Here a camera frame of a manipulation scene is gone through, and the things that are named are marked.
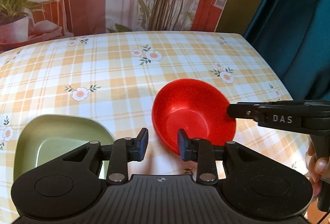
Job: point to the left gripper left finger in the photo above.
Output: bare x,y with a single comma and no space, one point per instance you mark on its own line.
120,153

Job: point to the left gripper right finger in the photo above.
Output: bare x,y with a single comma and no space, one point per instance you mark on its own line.
204,153

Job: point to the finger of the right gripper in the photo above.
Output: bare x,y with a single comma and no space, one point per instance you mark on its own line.
243,110

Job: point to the red bowl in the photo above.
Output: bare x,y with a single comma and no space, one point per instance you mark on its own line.
195,106

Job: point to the green plate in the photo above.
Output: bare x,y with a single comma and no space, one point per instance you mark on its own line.
48,136

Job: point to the person's right hand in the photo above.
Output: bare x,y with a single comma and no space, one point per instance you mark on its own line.
316,168

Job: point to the checkered floral tablecloth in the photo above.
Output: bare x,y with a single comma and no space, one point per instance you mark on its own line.
113,79

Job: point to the teal curtain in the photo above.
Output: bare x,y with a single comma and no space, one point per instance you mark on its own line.
293,38

